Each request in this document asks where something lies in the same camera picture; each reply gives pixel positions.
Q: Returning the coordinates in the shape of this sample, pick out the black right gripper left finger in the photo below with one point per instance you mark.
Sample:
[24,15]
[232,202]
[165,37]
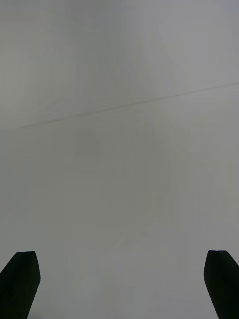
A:
[17,284]

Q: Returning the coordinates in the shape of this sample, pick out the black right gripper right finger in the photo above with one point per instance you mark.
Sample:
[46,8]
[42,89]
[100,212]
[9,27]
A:
[224,284]

